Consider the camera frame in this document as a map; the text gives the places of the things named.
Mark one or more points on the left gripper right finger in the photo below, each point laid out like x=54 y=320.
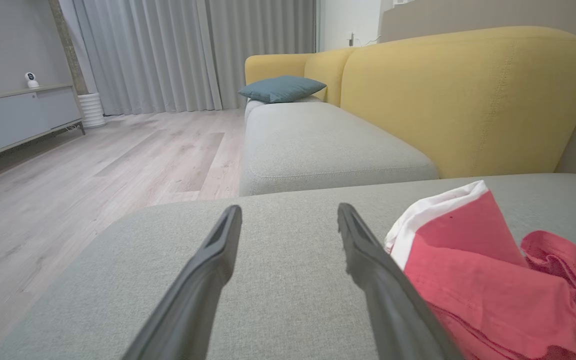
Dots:
x=388 y=305

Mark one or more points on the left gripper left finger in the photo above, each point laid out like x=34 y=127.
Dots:
x=193 y=300

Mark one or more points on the red shirt with white sleeves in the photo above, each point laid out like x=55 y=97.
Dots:
x=478 y=280

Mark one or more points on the red shorts with white stripe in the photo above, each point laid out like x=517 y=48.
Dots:
x=568 y=260

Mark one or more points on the large grey sofa seat cushion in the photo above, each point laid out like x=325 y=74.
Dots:
x=278 y=320

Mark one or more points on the narrow grey sofa seat cushion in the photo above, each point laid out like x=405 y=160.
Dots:
x=318 y=150

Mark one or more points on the small grey sofa seat cushion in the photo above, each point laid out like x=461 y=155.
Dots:
x=254 y=106

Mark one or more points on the white ribbed cylinder appliance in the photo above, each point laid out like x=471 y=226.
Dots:
x=91 y=110

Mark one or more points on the wide yellow sofa backrest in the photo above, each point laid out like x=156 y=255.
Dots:
x=458 y=100

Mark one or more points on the teal throw pillow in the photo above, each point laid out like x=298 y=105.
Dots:
x=283 y=89

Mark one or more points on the narrow yellow sofa backrest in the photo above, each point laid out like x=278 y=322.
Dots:
x=273 y=65
x=328 y=70

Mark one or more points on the grey low media cabinet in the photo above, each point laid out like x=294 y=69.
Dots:
x=23 y=120

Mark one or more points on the light grey curtain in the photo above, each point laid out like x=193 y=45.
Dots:
x=143 y=55

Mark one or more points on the brown stone pillar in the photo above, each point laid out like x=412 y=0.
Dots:
x=70 y=50

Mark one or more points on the dark grey curtain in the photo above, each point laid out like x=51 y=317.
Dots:
x=263 y=30

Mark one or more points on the small white security camera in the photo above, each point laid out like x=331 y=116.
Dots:
x=31 y=80

